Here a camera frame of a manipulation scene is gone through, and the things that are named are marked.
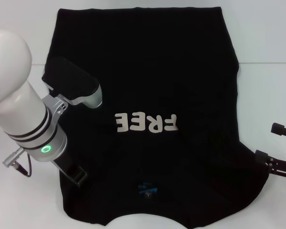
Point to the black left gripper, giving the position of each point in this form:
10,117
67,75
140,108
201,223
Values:
63,167

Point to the black T-shirt with FREE print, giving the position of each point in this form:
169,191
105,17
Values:
157,71

